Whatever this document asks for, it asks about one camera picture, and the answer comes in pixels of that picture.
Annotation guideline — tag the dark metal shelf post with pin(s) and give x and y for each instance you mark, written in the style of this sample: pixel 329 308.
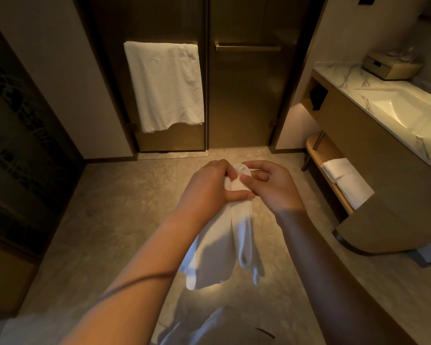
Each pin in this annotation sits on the dark metal shelf post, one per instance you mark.
pixel 319 140

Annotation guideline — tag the wooden vanity with marble top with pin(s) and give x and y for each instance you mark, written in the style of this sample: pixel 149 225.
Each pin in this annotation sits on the wooden vanity with marble top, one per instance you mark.
pixel 373 176

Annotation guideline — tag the person's right forearm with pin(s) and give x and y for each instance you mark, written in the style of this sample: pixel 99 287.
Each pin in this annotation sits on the person's right forearm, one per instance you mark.
pixel 327 283

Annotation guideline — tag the clear drinking glass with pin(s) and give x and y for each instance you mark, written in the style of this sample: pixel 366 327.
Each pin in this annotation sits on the clear drinking glass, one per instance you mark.
pixel 408 55
pixel 392 53

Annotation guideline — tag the rounded wooden shelf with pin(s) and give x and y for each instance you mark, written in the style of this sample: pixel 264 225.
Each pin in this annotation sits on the rounded wooden shelf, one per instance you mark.
pixel 325 150

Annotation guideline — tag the bronze glass door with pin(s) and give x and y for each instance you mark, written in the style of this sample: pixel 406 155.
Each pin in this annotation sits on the bronze glass door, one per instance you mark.
pixel 165 17
pixel 244 104

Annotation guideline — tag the large white bath towel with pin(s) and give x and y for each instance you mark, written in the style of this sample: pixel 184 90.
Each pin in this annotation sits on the large white bath towel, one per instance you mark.
pixel 165 86

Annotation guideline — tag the dark patterned glass door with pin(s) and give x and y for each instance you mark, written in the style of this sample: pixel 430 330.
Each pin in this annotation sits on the dark patterned glass door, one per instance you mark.
pixel 25 158

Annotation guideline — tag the dark shelf leg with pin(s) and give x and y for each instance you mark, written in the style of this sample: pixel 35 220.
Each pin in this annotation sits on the dark shelf leg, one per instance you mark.
pixel 305 164

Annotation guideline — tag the white sink basin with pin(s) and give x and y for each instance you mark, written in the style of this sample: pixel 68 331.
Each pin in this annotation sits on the white sink basin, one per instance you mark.
pixel 395 109

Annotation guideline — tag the wooden tissue box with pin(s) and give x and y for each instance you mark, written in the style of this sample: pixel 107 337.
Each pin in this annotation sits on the wooden tissue box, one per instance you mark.
pixel 391 70

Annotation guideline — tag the person's left hand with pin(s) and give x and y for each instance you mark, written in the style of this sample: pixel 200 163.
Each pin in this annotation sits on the person's left hand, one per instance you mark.
pixel 204 197

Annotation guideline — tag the person's right hand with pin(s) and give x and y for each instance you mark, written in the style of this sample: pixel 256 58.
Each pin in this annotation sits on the person's right hand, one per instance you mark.
pixel 280 194

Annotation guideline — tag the long folded white towel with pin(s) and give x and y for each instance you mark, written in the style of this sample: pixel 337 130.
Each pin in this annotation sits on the long folded white towel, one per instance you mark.
pixel 357 194

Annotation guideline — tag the person's left forearm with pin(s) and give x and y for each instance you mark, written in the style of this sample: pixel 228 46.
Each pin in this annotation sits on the person's left forearm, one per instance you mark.
pixel 129 301

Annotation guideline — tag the small folded white towel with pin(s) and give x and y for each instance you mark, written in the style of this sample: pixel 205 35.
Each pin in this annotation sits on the small folded white towel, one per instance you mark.
pixel 335 168

